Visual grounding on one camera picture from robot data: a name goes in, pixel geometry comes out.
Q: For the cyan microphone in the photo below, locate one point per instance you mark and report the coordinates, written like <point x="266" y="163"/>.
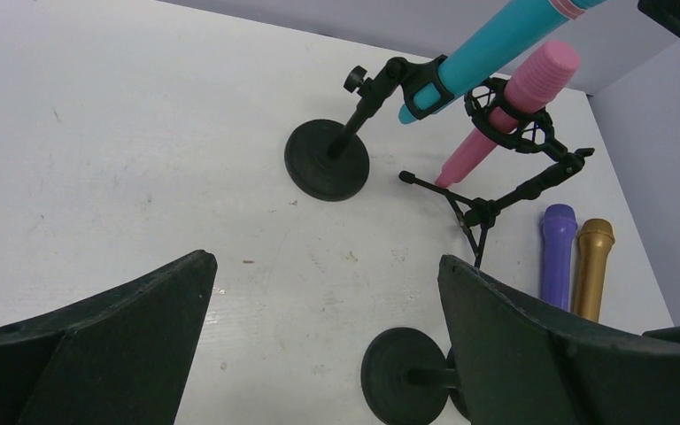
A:
<point x="516" y="27"/>

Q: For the purple microphone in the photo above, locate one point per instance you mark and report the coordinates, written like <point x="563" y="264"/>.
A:
<point x="558" y="230"/>

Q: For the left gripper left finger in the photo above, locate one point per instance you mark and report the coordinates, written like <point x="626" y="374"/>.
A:
<point x="122" y="356"/>

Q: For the black tripod shock mount stand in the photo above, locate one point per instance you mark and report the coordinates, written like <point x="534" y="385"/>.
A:
<point x="506" y="124"/>

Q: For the cyan mic black stand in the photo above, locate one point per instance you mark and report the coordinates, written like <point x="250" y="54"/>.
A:
<point x="327" y="160"/>

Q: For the gold mic black stand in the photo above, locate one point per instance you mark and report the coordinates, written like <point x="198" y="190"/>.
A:
<point x="406" y="379"/>

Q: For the gold microphone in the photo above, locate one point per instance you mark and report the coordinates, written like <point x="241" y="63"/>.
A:
<point x="595" y="241"/>

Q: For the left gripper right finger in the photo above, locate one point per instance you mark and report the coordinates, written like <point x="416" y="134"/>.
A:
<point x="523" y="361"/>

